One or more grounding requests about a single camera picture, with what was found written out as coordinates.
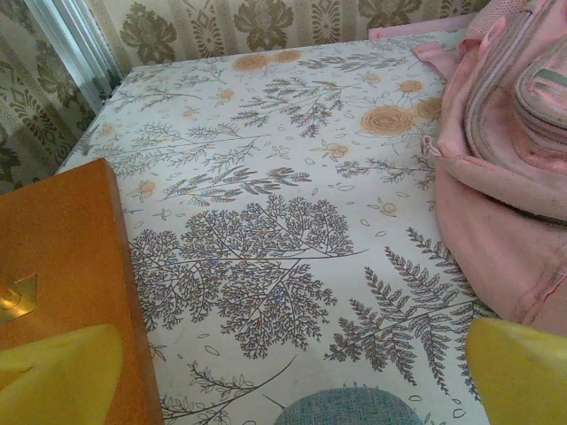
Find floral white tablecloth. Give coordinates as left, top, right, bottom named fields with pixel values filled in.
left=55, top=33, right=501, bottom=425

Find teal round fabric pad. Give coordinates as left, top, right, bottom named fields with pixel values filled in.
left=272, top=384, right=427, bottom=425

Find pink student backpack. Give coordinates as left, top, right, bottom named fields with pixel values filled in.
left=367, top=0, right=567, bottom=331

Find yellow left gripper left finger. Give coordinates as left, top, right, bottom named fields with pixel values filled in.
left=0, top=324, right=125, bottom=425

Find orange wooden block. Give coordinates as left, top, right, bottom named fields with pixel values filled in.
left=0, top=158, right=166, bottom=425

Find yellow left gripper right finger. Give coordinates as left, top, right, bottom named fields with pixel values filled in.
left=464, top=317, right=567, bottom=425

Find aluminium frame post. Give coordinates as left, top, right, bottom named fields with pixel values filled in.
left=24, top=0, right=121, bottom=117

